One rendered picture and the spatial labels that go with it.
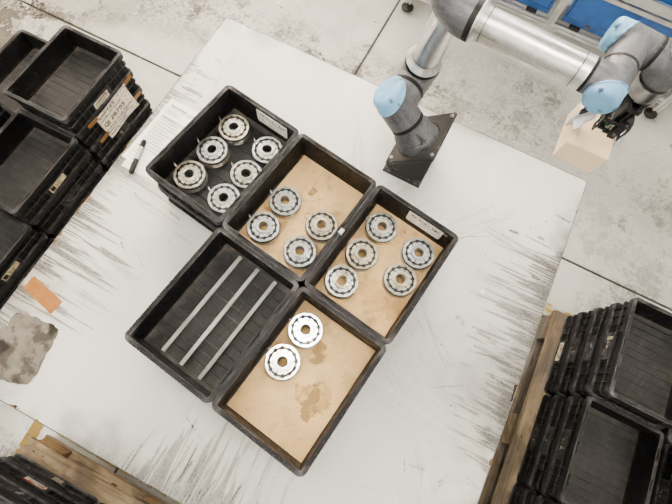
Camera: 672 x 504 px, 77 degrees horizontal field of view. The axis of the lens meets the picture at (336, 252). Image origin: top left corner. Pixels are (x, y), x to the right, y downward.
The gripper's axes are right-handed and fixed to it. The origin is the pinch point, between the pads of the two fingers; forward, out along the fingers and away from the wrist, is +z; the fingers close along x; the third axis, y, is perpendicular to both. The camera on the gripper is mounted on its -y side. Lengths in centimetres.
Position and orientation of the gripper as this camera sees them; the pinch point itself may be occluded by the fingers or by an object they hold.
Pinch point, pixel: (590, 133)
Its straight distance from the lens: 144.6
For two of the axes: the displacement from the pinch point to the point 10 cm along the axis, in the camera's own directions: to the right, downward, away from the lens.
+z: -0.6, 2.9, 9.5
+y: -4.5, 8.5, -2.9
